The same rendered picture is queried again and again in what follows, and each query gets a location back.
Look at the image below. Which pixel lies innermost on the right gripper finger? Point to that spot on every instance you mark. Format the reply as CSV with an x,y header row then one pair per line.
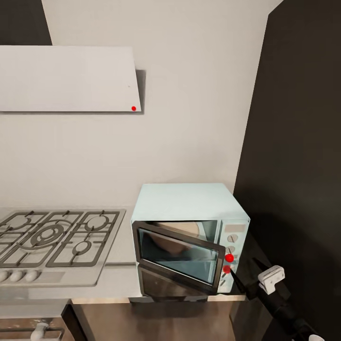
x,y
260,264
240,285

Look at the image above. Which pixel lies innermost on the fridge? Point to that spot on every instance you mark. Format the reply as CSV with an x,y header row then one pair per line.
x,y
289,175

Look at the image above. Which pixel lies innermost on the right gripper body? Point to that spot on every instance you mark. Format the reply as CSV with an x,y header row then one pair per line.
x,y
273,302

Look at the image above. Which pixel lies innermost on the range hood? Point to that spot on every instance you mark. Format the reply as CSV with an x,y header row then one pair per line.
x,y
36,75

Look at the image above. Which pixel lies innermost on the microwave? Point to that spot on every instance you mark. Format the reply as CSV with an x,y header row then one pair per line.
x,y
187,230

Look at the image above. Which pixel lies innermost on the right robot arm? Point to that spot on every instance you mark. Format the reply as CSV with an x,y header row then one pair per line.
x,y
277,306

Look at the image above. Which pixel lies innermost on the oven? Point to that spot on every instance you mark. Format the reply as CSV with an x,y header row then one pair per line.
x,y
40,323

